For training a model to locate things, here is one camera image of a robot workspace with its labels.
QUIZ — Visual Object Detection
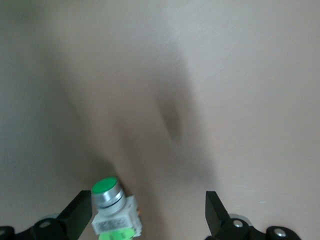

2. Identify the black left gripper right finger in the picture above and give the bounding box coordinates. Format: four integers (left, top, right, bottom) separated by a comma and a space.
205, 190, 301, 240

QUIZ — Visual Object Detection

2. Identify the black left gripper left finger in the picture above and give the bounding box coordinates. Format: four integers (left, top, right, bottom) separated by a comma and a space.
0, 190, 93, 240

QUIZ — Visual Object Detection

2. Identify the green push button switch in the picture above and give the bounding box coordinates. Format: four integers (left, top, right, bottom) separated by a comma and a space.
90, 176, 144, 240

